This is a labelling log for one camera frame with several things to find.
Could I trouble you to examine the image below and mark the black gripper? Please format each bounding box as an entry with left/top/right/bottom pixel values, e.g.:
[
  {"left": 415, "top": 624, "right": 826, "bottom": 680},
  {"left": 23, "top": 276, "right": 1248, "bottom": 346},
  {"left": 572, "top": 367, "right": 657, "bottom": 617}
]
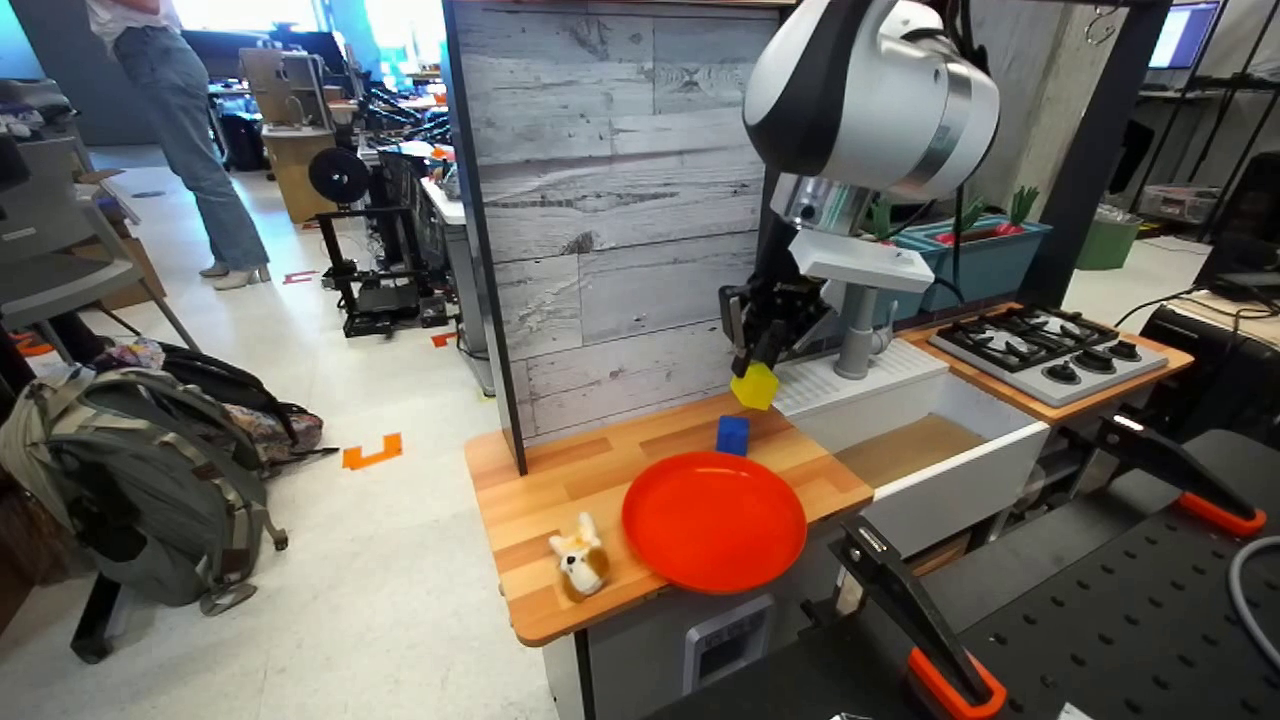
[{"left": 717, "top": 272, "right": 841, "bottom": 383}]

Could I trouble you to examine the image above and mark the yellow cube block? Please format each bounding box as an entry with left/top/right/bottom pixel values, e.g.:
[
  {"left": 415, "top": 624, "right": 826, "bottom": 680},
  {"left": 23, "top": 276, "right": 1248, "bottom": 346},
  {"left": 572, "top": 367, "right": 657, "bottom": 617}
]
[{"left": 723, "top": 357, "right": 786, "bottom": 416}]

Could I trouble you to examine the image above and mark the blue cube block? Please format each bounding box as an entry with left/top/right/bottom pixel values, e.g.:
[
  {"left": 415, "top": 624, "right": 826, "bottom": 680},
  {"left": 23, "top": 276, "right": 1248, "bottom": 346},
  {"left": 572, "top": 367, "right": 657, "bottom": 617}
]
[{"left": 711, "top": 412, "right": 755, "bottom": 459}]

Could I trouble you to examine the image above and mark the gray toy faucet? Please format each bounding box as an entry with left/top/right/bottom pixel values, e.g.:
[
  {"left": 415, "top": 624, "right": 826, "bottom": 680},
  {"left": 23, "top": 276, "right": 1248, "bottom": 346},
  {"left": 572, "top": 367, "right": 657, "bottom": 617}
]
[{"left": 828, "top": 281, "right": 902, "bottom": 383}]

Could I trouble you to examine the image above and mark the orange round plate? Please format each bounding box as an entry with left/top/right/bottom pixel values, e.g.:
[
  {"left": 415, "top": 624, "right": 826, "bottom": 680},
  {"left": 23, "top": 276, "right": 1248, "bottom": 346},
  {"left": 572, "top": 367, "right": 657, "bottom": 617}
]
[{"left": 620, "top": 449, "right": 811, "bottom": 599}]

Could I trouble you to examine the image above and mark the gray wood back panel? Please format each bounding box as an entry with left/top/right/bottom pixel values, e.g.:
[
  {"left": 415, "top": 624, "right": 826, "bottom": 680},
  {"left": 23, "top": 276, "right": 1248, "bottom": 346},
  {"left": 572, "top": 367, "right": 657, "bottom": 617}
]
[{"left": 443, "top": 0, "right": 804, "bottom": 452}]

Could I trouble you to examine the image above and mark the teal planter box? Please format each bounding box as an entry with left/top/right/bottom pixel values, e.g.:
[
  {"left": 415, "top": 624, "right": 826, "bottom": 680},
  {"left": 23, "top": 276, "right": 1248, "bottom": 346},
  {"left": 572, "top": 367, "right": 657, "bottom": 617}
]
[{"left": 875, "top": 212, "right": 1055, "bottom": 320}]

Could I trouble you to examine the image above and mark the white toy sink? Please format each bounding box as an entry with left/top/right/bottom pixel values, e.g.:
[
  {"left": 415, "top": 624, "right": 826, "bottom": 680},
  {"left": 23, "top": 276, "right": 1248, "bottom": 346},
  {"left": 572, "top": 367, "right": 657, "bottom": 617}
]
[{"left": 771, "top": 334, "right": 1055, "bottom": 564}]

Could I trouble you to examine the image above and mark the small corgi plush toy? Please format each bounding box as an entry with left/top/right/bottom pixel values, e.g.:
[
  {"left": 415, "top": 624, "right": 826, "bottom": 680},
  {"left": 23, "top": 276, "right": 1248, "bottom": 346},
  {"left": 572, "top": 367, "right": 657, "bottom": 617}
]
[{"left": 544, "top": 507, "right": 618, "bottom": 599}]

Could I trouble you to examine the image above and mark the gray toy stove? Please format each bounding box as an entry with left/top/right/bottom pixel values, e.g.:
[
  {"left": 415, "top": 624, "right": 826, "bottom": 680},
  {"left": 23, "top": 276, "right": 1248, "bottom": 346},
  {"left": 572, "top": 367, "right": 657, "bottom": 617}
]
[{"left": 928, "top": 305, "right": 1172, "bottom": 412}]

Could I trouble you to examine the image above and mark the white panel on cabinet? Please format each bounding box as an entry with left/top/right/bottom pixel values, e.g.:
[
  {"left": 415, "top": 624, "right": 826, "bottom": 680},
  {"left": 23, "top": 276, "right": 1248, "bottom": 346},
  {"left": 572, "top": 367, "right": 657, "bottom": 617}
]
[{"left": 679, "top": 593, "right": 780, "bottom": 694}]

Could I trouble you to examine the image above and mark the black clamp orange tip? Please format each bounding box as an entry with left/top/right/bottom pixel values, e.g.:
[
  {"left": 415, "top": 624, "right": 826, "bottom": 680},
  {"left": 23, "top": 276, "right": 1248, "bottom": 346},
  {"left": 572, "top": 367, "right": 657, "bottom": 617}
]
[
  {"left": 828, "top": 514, "right": 1012, "bottom": 720},
  {"left": 1092, "top": 412, "right": 1273, "bottom": 543}
]

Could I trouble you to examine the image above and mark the green bin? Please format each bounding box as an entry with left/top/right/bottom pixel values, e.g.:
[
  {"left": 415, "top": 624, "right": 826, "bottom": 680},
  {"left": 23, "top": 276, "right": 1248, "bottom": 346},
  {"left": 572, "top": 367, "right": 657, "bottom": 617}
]
[{"left": 1072, "top": 205, "right": 1143, "bottom": 276}]

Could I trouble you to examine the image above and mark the black perforated board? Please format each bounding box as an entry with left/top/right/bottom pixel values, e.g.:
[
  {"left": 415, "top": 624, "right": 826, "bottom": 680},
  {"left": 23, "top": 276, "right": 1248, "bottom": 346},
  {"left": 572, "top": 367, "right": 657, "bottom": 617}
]
[{"left": 651, "top": 424, "right": 1280, "bottom": 720}]

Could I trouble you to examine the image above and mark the wooden cabinet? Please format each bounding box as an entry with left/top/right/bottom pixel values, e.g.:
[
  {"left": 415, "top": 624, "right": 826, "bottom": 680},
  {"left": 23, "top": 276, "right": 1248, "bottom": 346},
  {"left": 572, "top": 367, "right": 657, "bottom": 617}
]
[{"left": 236, "top": 43, "right": 351, "bottom": 226}]

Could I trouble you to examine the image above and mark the computer monitor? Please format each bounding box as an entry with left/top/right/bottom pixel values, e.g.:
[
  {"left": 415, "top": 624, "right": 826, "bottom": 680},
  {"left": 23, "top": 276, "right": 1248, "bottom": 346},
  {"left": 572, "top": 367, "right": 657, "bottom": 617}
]
[{"left": 1143, "top": 0, "right": 1234, "bottom": 75}]

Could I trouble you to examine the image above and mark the person in blue jeans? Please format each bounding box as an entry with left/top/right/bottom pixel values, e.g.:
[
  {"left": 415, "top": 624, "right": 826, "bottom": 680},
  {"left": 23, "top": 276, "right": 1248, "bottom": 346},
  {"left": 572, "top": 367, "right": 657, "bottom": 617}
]
[{"left": 85, "top": 0, "right": 276, "bottom": 297}]

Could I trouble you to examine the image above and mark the gray green backpack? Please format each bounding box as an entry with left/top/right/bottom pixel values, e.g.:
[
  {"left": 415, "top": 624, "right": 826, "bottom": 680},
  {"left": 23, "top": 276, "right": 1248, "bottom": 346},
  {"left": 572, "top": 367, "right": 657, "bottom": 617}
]
[{"left": 0, "top": 334, "right": 330, "bottom": 618}]

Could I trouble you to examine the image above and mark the gray folding chair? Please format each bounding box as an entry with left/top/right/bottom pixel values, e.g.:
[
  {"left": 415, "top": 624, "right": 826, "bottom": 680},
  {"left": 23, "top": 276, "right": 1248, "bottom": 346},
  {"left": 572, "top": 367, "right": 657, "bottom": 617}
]
[{"left": 0, "top": 132, "right": 203, "bottom": 364}]

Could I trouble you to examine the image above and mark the black frame post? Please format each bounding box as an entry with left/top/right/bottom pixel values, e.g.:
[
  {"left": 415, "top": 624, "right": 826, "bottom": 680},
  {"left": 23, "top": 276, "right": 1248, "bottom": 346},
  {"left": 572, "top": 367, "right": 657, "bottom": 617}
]
[
  {"left": 1015, "top": 0, "right": 1178, "bottom": 313},
  {"left": 443, "top": 0, "right": 527, "bottom": 481}
]

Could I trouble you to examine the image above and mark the orange floor bracket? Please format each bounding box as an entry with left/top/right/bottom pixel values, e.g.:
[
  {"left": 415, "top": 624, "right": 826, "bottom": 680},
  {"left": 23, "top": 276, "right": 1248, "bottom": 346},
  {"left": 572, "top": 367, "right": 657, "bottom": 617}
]
[{"left": 340, "top": 429, "right": 408, "bottom": 475}]

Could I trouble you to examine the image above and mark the gray cable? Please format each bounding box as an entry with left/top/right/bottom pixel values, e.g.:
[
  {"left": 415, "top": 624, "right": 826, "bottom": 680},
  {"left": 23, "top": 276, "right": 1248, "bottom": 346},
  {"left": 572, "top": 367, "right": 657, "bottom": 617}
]
[{"left": 1224, "top": 531, "right": 1280, "bottom": 635}]

